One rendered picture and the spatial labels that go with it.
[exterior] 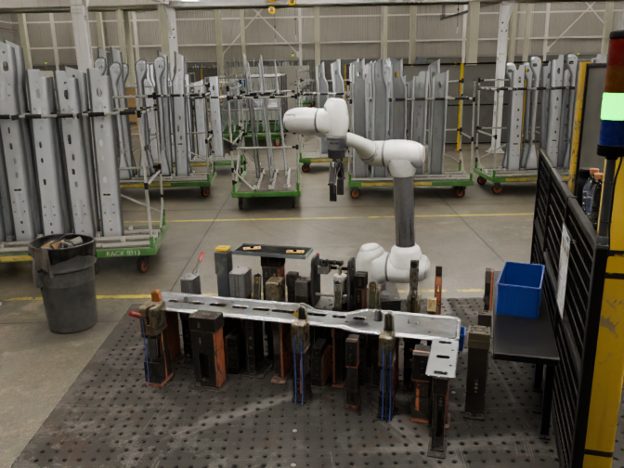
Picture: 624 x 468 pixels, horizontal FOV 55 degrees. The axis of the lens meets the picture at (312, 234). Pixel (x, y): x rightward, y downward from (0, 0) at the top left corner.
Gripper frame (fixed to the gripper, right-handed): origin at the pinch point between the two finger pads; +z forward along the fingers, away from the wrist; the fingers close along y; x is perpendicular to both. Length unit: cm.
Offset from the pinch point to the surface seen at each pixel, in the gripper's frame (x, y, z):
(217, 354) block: -41, 45, 59
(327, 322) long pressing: 3, 32, 46
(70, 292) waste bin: -242, -118, 111
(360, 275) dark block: 11.8, 5.6, 34.3
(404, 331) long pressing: 35, 34, 46
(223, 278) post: -59, -6, 45
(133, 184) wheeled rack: -464, -567, 119
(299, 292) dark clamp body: -15.5, 9.3, 43.5
